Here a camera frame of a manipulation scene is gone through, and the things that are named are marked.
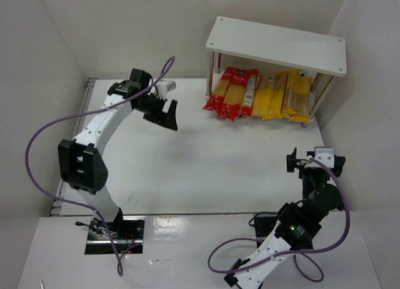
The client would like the red white-backed spaghetti bag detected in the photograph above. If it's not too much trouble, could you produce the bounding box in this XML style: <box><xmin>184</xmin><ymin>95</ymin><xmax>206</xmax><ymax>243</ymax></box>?
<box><xmin>239</xmin><ymin>69</ymin><xmax>259</xmax><ymax>118</ymax></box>

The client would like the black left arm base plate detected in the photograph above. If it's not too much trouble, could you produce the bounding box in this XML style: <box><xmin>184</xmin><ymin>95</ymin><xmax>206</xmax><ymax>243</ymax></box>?
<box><xmin>84</xmin><ymin>216</ymin><xmax>145</xmax><ymax>255</ymax></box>

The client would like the yellow spaghetti bag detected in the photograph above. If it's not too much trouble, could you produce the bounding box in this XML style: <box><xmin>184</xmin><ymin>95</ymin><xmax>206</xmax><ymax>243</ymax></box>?
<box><xmin>262</xmin><ymin>70</ymin><xmax>289</xmax><ymax>120</ymax></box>
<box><xmin>289</xmin><ymin>76</ymin><xmax>313</xmax><ymax>124</ymax></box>
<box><xmin>281</xmin><ymin>69</ymin><xmax>301</xmax><ymax>118</ymax></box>
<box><xmin>251</xmin><ymin>71</ymin><xmax>277</xmax><ymax>119</ymax></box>

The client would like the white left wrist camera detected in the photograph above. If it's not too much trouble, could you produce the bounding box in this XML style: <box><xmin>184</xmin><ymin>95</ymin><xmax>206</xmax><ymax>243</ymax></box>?
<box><xmin>155</xmin><ymin>79</ymin><xmax>176</xmax><ymax>99</ymax></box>

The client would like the red spaghetti bag on shelf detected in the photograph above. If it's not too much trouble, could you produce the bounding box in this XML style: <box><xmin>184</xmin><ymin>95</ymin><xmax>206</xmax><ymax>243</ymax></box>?
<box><xmin>203</xmin><ymin>67</ymin><xmax>236</xmax><ymax>113</ymax></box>

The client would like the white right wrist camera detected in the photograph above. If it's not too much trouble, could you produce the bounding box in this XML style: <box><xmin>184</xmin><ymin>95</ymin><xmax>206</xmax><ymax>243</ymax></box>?
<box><xmin>305</xmin><ymin>146</ymin><xmax>335</xmax><ymax>168</ymax></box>

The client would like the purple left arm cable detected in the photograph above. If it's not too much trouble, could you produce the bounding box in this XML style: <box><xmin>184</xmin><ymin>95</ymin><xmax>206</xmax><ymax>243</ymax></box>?
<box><xmin>24</xmin><ymin>56</ymin><xmax>176</xmax><ymax>277</ymax></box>

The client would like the white two-tier shelf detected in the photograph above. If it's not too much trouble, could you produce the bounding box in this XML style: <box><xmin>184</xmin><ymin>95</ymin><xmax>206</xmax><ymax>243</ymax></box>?
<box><xmin>206</xmin><ymin>17</ymin><xmax>346</xmax><ymax>127</ymax></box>

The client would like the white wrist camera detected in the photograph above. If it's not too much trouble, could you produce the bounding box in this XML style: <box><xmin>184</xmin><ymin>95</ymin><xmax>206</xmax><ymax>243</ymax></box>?
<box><xmin>305</xmin><ymin>146</ymin><xmax>335</xmax><ymax>168</ymax></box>
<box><xmin>155</xmin><ymin>79</ymin><xmax>176</xmax><ymax>99</ymax></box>

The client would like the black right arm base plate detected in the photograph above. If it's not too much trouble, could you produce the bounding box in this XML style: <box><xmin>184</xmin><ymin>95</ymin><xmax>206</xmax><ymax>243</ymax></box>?
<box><xmin>248</xmin><ymin>211</ymin><xmax>277</xmax><ymax>247</ymax></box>

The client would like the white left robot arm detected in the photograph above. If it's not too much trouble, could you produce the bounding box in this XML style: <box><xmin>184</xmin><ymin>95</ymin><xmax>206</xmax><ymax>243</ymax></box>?
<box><xmin>57</xmin><ymin>69</ymin><xmax>178</xmax><ymax>236</ymax></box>

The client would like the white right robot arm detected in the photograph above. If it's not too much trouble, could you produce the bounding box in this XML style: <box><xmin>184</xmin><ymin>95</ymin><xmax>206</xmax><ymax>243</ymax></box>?
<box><xmin>224</xmin><ymin>147</ymin><xmax>349</xmax><ymax>288</ymax></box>

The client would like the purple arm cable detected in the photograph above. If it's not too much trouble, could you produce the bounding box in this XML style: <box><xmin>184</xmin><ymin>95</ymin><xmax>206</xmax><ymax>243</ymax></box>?
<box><xmin>207</xmin><ymin>157</ymin><xmax>351</xmax><ymax>283</ymax></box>
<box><xmin>24</xmin><ymin>56</ymin><xmax>176</xmax><ymax>277</ymax></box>

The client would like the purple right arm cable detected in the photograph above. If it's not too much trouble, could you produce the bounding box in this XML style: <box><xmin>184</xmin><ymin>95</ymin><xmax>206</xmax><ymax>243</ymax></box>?
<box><xmin>207</xmin><ymin>157</ymin><xmax>351</xmax><ymax>283</ymax></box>

